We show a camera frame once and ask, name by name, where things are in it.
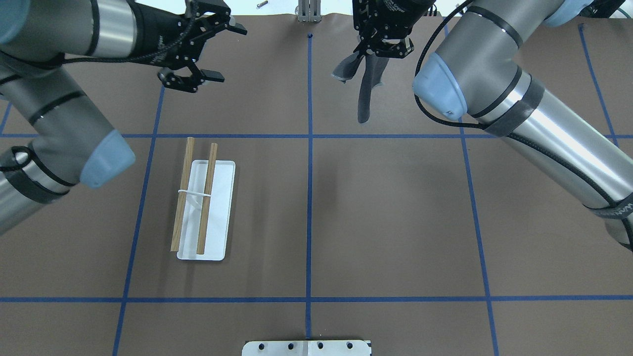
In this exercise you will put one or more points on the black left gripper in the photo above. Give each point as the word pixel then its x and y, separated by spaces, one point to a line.
pixel 154 30

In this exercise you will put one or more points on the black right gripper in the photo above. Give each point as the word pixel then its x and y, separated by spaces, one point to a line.
pixel 395 15

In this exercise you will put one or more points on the grey towel with blue side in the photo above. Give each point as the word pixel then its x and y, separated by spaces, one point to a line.
pixel 371 78

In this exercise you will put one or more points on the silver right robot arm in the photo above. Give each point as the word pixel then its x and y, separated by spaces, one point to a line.
pixel 466 77

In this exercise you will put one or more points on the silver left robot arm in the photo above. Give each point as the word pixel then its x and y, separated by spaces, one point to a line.
pixel 76 144

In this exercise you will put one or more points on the wooden towel rack white base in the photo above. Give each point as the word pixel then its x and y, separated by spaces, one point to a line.
pixel 203 210

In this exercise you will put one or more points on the aluminium frame post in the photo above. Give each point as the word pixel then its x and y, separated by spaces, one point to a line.
pixel 309 11

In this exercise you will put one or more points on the white pedestal column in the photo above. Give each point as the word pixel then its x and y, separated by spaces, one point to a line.
pixel 308 348

